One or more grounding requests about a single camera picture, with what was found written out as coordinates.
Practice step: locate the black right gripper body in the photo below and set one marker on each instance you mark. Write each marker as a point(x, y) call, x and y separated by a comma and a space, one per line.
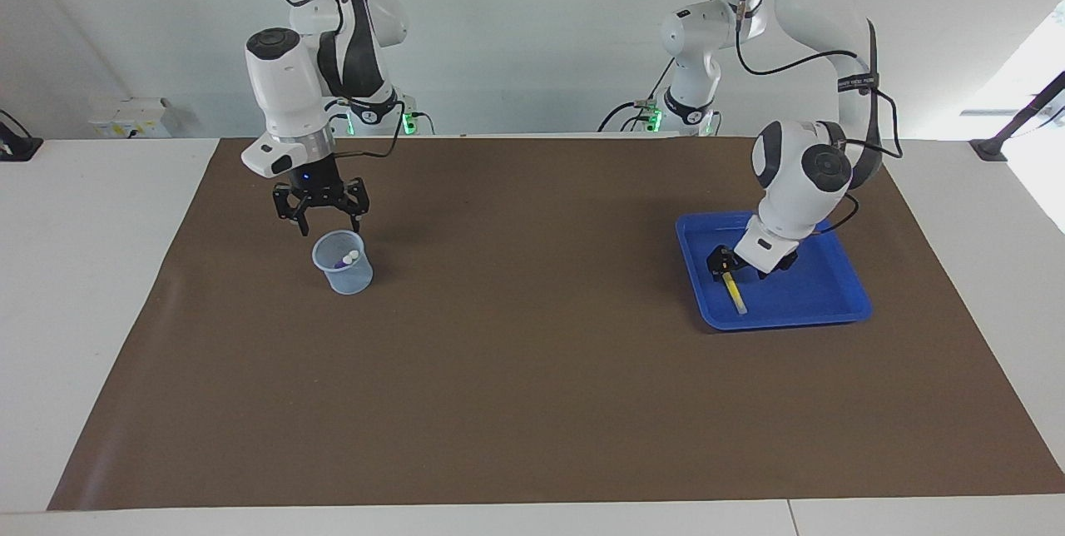
point(316, 182)

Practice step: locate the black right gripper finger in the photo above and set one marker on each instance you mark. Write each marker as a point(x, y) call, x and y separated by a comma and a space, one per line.
point(356, 199)
point(291, 203)

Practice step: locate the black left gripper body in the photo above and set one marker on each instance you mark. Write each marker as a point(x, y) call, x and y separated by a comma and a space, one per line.
point(740, 261)

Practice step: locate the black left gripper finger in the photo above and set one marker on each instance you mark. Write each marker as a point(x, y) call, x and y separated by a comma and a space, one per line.
point(720, 261)
point(778, 261)

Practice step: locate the yellow pen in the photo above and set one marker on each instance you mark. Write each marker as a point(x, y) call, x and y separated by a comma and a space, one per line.
point(736, 295)

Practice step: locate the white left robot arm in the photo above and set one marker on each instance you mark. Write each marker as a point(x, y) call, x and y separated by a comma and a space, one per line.
point(799, 186)

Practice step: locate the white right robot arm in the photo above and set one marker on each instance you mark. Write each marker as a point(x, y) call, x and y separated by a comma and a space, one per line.
point(283, 86)

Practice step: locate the blue plastic tray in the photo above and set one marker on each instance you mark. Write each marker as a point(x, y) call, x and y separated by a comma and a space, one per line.
point(824, 295)

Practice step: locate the translucent plastic cup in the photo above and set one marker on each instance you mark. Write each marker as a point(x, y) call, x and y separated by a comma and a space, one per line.
point(354, 282)

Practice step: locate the green lit base connector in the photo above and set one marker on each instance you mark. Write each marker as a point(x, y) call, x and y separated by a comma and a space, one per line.
point(655, 116)
point(408, 121)

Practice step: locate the brown table mat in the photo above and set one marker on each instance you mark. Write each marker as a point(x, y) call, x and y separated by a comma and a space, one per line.
point(532, 403)

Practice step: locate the small black table clamp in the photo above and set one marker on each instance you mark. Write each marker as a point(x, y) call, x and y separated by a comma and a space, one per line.
point(17, 149)

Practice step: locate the white wall socket box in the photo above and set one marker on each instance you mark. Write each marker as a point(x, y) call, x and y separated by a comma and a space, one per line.
point(125, 120)

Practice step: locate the black camera stand pole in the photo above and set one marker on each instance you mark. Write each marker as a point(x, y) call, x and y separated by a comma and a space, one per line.
point(990, 149)

